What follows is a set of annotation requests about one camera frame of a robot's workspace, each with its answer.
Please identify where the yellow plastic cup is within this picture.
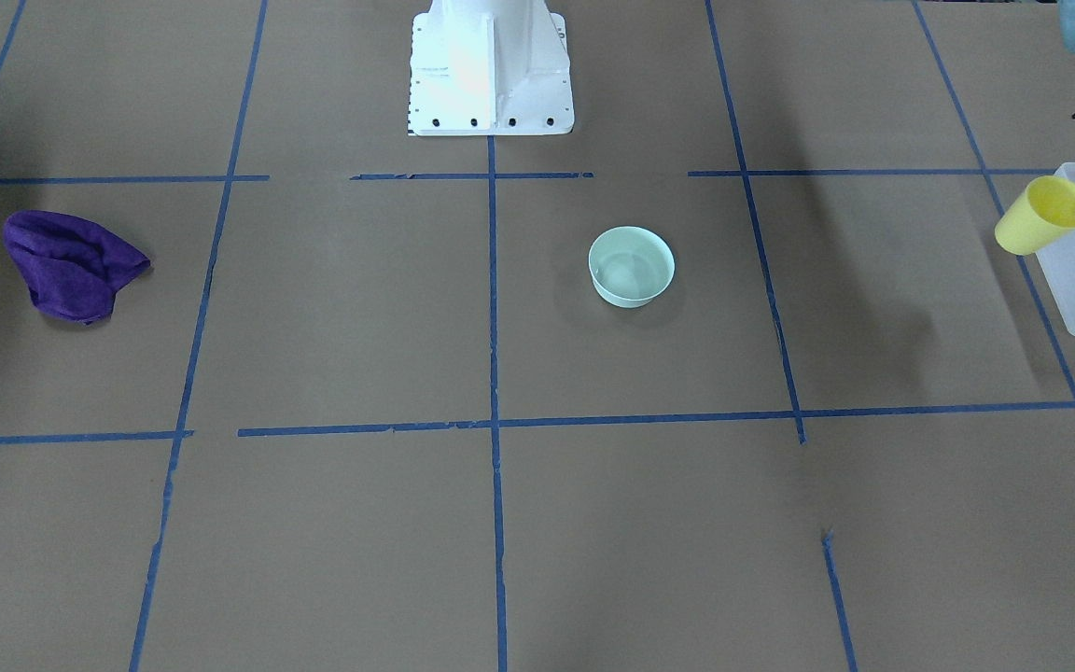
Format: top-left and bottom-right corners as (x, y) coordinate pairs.
(994, 175), (1075, 256)

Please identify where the purple microfibre cloth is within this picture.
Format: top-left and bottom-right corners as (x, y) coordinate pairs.
(3, 210), (152, 325)

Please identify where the pale green bowl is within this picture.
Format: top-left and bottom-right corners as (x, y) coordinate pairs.
(586, 226), (676, 309)

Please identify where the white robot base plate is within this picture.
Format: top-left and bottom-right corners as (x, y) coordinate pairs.
(407, 1), (576, 137)

